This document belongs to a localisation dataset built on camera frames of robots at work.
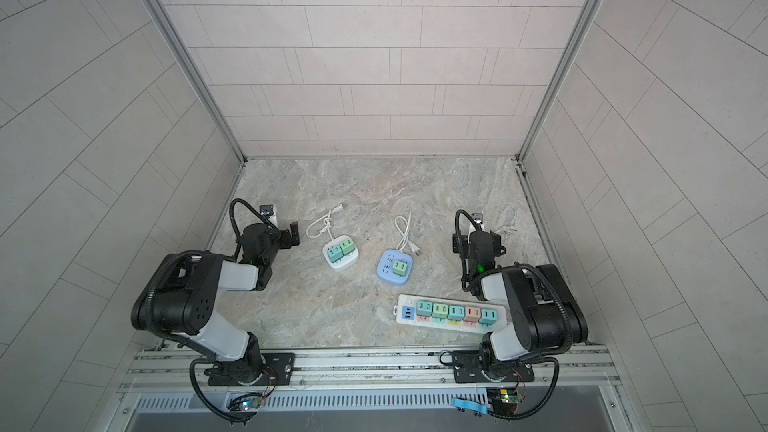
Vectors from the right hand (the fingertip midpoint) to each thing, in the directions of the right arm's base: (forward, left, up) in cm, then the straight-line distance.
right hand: (474, 229), depth 94 cm
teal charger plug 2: (-24, +19, +3) cm, 31 cm away
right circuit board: (-44, +3, -4) cm, 44 cm away
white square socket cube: (-8, +39, +1) cm, 40 cm away
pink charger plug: (-27, +7, +3) cm, 28 cm away
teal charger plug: (-8, +43, +5) cm, 43 cm away
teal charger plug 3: (-26, +11, +4) cm, 28 cm away
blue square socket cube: (-11, +29, +1) cm, 31 cm away
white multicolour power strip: (-23, +24, 0) cm, 33 cm away
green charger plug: (-6, +39, +4) cm, 40 cm away
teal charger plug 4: (-27, +3, +3) cm, 28 cm away
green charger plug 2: (-13, +25, +3) cm, 28 cm away
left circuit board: (-41, +59, +1) cm, 72 cm away
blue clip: (-44, +11, -1) cm, 45 cm away
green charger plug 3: (-25, +15, +4) cm, 30 cm away
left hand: (+7, +59, +4) cm, 59 cm away
